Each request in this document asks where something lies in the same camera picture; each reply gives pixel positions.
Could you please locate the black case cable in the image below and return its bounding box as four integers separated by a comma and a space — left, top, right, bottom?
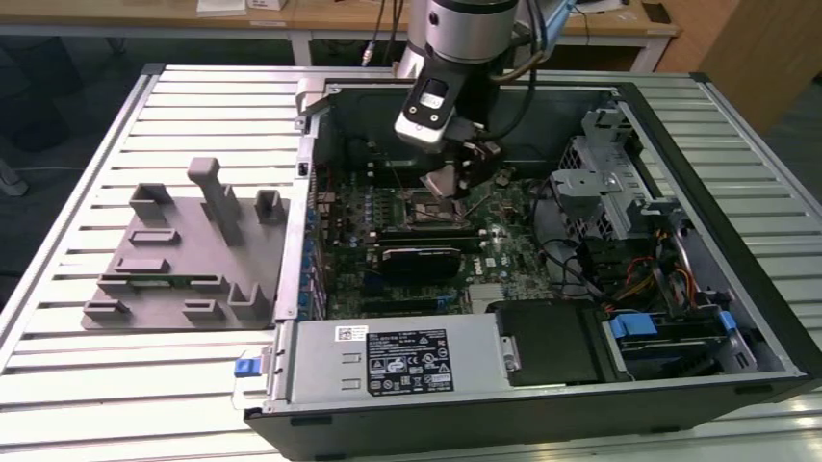
540, 238, 580, 286
556, 258, 609, 300

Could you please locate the black graphics card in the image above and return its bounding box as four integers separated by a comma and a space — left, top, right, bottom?
376, 244, 463, 285

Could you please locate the wooden desk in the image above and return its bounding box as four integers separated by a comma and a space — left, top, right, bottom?
0, 0, 683, 73

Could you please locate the silver power supply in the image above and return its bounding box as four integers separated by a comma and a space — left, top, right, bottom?
281, 318, 519, 408

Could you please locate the metal drive cage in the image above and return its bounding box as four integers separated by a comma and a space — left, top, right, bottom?
549, 109, 651, 242

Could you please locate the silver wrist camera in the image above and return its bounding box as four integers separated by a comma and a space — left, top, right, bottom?
392, 78, 464, 145

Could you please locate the CPU socket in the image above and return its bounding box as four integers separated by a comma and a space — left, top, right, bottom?
397, 188, 469, 228

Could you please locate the black cable with gold plug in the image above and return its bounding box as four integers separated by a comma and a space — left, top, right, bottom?
491, 28, 544, 84

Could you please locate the hard disk in blue carrier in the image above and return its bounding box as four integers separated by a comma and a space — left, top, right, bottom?
601, 310, 739, 379

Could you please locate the grey parts rack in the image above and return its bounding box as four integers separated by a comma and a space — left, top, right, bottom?
80, 156, 288, 332

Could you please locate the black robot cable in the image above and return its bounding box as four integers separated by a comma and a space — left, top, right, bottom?
477, 47, 541, 143

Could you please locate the silver chipset heatsink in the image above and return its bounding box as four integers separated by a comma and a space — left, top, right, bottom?
469, 282, 509, 309

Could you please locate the black open PC case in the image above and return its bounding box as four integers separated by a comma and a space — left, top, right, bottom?
241, 71, 814, 458

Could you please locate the green motherboard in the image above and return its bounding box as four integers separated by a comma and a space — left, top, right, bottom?
307, 161, 560, 321

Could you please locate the black expansion slot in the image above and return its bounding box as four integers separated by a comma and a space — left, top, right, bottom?
359, 298, 451, 315

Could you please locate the silver CPU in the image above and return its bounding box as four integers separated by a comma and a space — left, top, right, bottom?
417, 167, 464, 199

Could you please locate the coloured power wire bundle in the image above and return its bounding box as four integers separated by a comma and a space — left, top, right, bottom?
601, 228, 702, 309

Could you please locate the black office chair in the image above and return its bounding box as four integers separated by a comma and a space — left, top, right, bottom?
0, 36, 85, 155

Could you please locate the wooden cabinet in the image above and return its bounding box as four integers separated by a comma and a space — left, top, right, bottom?
658, 0, 822, 134

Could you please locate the green RAM stick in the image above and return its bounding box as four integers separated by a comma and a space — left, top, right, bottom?
126, 274, 220, 288

